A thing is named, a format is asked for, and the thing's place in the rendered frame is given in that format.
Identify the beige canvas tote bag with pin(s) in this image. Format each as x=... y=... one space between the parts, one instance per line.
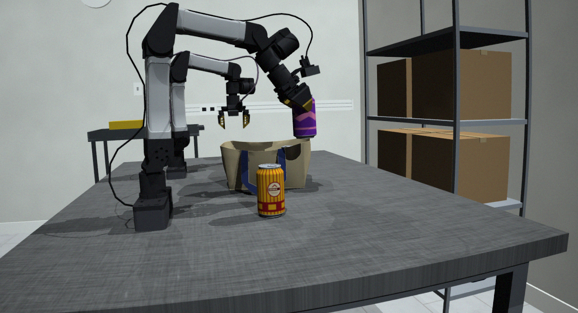
x=241 y=161

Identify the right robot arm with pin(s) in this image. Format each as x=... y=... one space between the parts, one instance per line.
x=157 y=48

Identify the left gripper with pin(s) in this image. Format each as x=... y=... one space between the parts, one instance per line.
x=234 y=100

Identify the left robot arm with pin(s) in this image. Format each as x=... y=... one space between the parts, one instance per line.
x=177 y=77

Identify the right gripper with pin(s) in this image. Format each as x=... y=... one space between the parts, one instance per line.
x=287 y=89

